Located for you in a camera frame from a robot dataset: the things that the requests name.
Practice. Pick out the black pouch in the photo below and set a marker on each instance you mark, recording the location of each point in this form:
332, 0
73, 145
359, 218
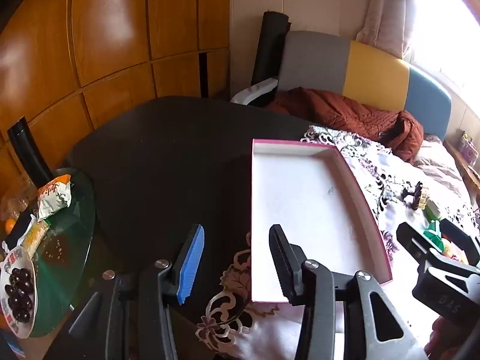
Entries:
20, 230

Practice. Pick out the person's right hand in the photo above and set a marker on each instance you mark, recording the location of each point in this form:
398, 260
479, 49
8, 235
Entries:
440, 335

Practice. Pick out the window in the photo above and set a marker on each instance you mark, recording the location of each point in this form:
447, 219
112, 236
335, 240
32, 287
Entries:
450, 37

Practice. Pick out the white green plug-in device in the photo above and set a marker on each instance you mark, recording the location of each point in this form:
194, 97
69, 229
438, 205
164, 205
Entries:
434, 209

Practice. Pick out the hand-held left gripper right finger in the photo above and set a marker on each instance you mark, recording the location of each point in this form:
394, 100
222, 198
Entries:
285, 270

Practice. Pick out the black tube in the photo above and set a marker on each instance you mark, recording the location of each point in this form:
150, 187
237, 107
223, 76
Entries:
30, 150

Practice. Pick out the orange fruit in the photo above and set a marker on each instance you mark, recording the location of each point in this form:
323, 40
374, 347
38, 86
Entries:
10, 225

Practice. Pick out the clear plastic bag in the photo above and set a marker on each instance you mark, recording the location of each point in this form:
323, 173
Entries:
15, 198

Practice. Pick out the black round table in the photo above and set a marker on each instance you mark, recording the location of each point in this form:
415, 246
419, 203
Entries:
168, 157

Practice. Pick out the white floral embroidered tablecloth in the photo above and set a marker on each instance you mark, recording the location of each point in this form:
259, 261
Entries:
375, 180

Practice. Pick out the dark cherries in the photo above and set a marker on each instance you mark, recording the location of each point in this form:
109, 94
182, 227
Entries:
18, 292

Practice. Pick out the wooden wardrobe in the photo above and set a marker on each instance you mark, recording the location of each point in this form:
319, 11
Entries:
112, 26

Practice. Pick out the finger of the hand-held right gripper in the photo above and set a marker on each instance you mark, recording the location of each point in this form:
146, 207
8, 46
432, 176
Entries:
412, 240
463, 243

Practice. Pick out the grey yellow blue headboard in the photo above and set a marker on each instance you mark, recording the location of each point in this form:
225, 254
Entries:
375, 67

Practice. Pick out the red-brown quilted blanket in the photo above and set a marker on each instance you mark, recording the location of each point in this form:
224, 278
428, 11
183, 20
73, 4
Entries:
337, 112

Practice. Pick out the green glass round table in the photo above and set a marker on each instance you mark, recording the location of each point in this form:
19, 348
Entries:
67, 262

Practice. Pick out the yellow snack packet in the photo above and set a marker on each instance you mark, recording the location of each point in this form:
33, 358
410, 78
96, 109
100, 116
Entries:
35, 234

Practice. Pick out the purple box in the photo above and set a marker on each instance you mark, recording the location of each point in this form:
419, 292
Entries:
469, 146

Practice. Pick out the pink-edged white cardboard box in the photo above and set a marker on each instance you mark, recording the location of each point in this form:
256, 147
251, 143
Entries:
307, 202

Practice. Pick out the wooden bedside shelf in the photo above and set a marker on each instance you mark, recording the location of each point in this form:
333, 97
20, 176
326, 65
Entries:
468, 168

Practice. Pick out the white plate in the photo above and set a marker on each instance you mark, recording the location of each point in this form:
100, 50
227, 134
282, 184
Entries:
7, 330

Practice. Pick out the white orange snack packet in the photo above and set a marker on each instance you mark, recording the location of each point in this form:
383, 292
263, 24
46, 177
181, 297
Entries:
54, 198

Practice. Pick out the beige curtain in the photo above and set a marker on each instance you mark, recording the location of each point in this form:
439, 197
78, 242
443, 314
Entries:
386, 7

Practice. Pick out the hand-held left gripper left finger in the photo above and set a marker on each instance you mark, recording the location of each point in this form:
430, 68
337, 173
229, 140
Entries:
191, 266

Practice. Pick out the black rolled mat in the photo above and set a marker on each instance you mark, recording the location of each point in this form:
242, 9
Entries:
268, 45

